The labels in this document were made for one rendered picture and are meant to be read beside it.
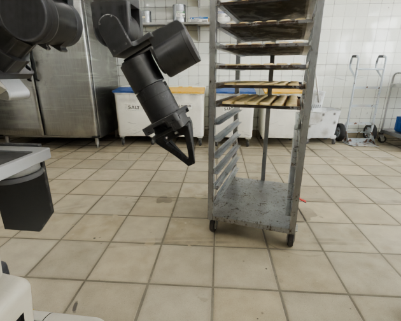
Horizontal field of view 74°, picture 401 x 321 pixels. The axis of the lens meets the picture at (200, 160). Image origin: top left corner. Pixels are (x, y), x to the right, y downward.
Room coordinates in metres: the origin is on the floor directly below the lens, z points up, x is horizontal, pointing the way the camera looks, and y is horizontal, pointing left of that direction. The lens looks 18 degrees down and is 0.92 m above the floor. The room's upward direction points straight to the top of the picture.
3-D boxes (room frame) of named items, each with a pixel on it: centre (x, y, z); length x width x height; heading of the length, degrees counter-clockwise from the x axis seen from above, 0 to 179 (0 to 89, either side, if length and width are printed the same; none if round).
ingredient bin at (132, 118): (3.77, 0.85, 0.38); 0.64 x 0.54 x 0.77; 179
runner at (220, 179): (1.64, -0.19, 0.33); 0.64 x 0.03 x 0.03; 161
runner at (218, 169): (1.64, -0.19, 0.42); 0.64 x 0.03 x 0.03; 161
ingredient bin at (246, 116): (3.68, -0.44, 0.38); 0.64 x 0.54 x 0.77; 175
